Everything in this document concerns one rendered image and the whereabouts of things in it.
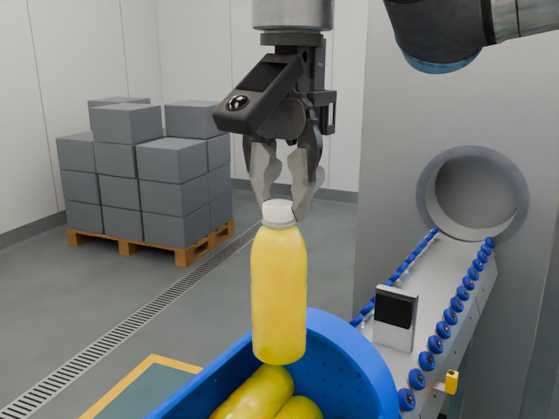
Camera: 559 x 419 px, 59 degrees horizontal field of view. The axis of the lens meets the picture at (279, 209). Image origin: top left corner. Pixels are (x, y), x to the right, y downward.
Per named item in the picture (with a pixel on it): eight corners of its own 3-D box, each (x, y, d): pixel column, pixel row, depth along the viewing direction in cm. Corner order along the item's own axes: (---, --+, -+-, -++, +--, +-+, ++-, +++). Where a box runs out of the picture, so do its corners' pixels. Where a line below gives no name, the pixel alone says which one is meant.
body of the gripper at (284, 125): (337, 139, 61) (342, 35, 57) (303, 149, 54) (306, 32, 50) (284, 133, 65) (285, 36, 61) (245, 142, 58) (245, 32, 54)
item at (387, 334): (413, 349, 122) (418, 293, 117) (408, 357, 119) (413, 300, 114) (374, 337, 127) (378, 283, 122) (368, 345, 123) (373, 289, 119)
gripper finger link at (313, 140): (328, 179, 56) (319, 101, 54) (321, 183, 55) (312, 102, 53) (292, 181, 59) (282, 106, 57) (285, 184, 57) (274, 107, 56)
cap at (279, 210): (266, 225, 57) (266, 211, 57) (259, 215, 61) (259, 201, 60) (299, 222, 58) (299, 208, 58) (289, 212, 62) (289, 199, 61)
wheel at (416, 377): (418, 362, 107) (411, 365, 108) (412, 374, 103) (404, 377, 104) (430, 381, 107) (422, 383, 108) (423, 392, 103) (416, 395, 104)
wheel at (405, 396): (408, 382, 101) (400, 384, 102) (401, 395, 97) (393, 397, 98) (419, 401, 101) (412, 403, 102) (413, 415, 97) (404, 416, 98)
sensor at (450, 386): (457, 388, 112) (459, 371, 111) (453, 396, 110) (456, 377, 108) (422, 377, 116) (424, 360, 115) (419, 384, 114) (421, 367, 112)
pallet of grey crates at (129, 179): (234, 233, 454) (230, 101, 416) (185, 267, 384) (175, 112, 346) (129, 216, 498) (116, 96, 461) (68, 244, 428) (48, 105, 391)
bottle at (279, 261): (259, 370, 61) (256, 229, 55) (247, 339, 68) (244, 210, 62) (313, 361, 63) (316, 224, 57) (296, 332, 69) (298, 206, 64)
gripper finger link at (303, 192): (338, 211, 61) (329, 137, 60) (315, 224, 57) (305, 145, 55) (315, 211, 63) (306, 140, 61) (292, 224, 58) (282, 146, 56)
